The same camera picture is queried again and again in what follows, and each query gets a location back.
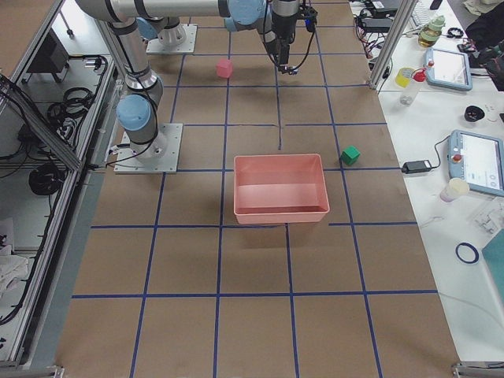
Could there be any blue tape ring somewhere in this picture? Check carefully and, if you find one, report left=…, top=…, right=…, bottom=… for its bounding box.
left=455, top=243, right=480, bottom=265

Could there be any teach pendant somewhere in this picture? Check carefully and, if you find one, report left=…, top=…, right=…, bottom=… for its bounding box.
left=424, top=47, right=473, bottom=91
left=447, top=130, right=503, bottom=197

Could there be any pink cube centre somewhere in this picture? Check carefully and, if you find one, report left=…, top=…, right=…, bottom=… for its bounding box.
left=216, top=58, right=233, bottom=79

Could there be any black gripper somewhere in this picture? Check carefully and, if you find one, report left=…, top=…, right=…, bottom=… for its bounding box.
left=271, top=1, right=298, bottom=75

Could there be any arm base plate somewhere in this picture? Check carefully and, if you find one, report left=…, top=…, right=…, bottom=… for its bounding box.
left=146, top=24, right=198, bottom=55
left=113, top=123, right=183, bottom=174

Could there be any teach pendant near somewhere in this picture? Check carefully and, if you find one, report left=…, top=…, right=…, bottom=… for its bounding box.
left=447, top=130, right=503, bottom=197

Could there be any black power adapter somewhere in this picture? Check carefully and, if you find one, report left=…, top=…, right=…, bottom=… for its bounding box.
left=401, top=160, right=432, bottom=174

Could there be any pink plastic bin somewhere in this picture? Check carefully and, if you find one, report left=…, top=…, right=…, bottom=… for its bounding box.
left=233, top=154, right=330, bottom=224

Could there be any teach pendant far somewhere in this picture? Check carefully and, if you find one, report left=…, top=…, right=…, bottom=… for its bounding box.
left=424, top=47, right=473, bottom=91

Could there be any red capped squeeze bottle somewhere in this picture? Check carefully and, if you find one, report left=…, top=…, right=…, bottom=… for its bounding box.
left=399, top=68, right=426, bottom=106

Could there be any aluminium frame post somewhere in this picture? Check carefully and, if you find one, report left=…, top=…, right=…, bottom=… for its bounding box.
left=368, top=0, right=417, bottom=89

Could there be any green cube near bin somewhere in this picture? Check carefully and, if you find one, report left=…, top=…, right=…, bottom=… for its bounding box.
left=340, top=145, right=361, bottom=165

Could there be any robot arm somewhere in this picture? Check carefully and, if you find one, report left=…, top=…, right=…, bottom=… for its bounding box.
left=77, top=1, right=302, bottom=173
left=136, top=17, right=187, bottom=46

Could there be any yellow tape roll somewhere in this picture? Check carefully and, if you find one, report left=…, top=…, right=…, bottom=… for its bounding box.
left=395, top=67, right=414, bottom=88

